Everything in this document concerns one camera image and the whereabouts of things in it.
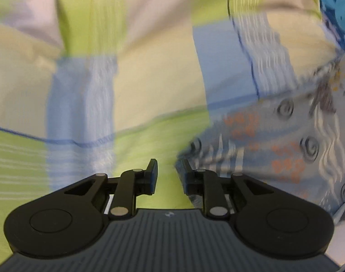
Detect blue patterned pajama garment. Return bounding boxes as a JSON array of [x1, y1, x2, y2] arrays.
[[176, 54, 345, 223]]

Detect plaid checkered bed sheet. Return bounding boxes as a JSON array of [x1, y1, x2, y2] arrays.
[[0, 0, 338, 263]]

